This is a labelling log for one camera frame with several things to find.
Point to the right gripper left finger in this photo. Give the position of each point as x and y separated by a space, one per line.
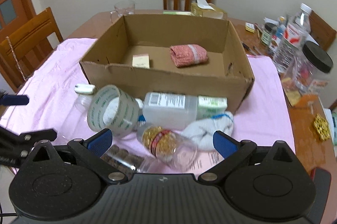
88 154

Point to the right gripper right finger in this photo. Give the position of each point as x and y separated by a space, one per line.
236 155

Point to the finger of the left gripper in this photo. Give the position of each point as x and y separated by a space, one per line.
19 146
14 100

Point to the white sock blue trim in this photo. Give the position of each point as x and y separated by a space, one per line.
201 132

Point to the jar with gold beads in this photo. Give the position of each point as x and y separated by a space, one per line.
171 148

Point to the green tissue pack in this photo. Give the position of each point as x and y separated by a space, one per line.
210 106

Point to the white plastic labelled bottle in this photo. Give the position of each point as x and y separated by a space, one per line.
169 110

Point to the pink cloth mat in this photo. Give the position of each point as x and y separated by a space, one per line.
262 117

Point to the wooden chair at left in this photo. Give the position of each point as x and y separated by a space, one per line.
26 49

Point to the gold ornament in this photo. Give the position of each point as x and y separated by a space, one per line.
322 128

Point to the brown cardboard box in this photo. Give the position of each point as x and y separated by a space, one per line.
227 73

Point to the black lid plastic jar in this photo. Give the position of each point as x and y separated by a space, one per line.
311 70

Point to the red label snack bottle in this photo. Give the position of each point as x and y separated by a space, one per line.
277 34

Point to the dark green glass jar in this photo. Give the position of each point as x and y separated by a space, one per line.
267 33

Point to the small yellow box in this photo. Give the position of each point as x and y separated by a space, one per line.
250 27

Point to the water bottle red label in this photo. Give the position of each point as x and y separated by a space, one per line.
294 36

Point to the clear glass mug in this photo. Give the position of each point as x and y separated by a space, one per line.
123 8

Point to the wooden chair at right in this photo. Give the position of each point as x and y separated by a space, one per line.
321 31

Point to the yellow tissue box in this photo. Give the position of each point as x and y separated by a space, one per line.
202 8

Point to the green notebook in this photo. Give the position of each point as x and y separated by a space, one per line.
186 13

